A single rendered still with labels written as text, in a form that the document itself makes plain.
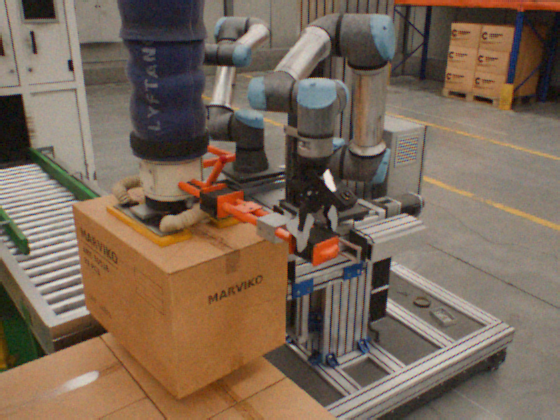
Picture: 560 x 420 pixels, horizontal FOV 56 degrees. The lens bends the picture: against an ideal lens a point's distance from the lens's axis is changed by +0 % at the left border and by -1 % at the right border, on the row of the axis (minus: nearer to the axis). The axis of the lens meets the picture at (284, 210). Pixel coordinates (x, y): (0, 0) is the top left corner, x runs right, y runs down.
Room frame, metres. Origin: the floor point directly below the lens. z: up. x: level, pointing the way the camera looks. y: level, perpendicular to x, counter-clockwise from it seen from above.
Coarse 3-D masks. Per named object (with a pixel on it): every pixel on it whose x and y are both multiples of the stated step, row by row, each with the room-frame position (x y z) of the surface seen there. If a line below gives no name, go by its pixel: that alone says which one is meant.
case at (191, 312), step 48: (96, 240) 1.46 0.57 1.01; (144, 240) 1.33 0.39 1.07; (192, 240) 1.34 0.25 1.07; (240, 240) 1.35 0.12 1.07; (96, 288) 1.50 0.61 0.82; (144, 288) 1.25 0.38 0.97; (192, 288) 1.19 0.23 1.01; (240, 288) 1.30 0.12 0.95; (144, 336) 1.27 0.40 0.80; (192, 336) 1.19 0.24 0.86; (240, 336) 1.29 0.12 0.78; (192, 384) 1.18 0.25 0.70
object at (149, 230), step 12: (132, 204) 1.48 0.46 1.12; (120, 216) 1.46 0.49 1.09; (132, 216) 1.44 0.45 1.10; (156, 216) 1.39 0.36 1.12; (132, 228) 1.41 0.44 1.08; (144, 228) 1.37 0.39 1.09; (156, 228) 1.36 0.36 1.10; (156, 240) 1.30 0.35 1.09; (168, 240) 1.30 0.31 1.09; (180, 240) 1.33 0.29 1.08
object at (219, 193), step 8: (224, 184) 1.37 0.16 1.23; (200, 192) 1.31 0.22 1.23; (208, 192) 1.33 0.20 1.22; (216, 192) 1.33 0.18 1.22; (224, 192) 1.34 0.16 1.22; (232, 192) 1.34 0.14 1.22; (240, 192) 1.31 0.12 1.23; (200, 200) 1.33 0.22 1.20; (208, 200) 1.28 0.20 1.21; (216, 200) 1.28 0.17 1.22; (224, 200) 1.28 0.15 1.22; (232, 200) 1.30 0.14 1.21; (200, 208) 1.31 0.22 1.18; (208, 208) 1.29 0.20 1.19; (216, 208) 1.27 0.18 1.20; (224, 216) 1.28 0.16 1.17
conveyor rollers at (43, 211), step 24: (24, 168) 3.55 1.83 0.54; (0, 192) 3.08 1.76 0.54; (24, 192) 3.08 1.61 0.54; (48, 192) 3.08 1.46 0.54; (24, 216) 2.73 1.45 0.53; (48, 216) 2.73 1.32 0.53; (72, 216) 2.73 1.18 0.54; (48, 240) 2.40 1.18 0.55; (72, 240) 2.40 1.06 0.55; (24, 264) 2.15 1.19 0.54; (48, 264) 2.14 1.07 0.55; (72, 264) 2.19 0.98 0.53; (48, 288) 1.95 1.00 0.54; (72, 288) 1.94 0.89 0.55; (72, 312) 1.76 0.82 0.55
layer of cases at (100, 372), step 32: (64, 352) 1.52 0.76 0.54; (96, 352) 1.52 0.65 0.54; (128, 352) 1.52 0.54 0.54; (0, 384) 1.35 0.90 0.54; (32, 384) 1.35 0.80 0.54; (64, 384) 1.36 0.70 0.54; (96, 384) 1.36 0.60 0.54; (128, 384) 1.36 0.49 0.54; (160, 384) 1.36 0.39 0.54; (224, 384) 1.37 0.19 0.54; (256, 384) 1.37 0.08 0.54; (288, 384) 1.37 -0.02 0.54; (0, 416) 1.21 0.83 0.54; (32, 416) 1.22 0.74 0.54; (64, 416) 1.22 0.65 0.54; (96, 416) 1.22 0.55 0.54; (128, 416) 1.22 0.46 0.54; (160, 416) 1.22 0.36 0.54; (192, 416) 1.23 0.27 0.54; (224, 416) 1.23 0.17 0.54; (256, 416) 1.23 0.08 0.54; (288, 416) 1.23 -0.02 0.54; (320, 416) 1.23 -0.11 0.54
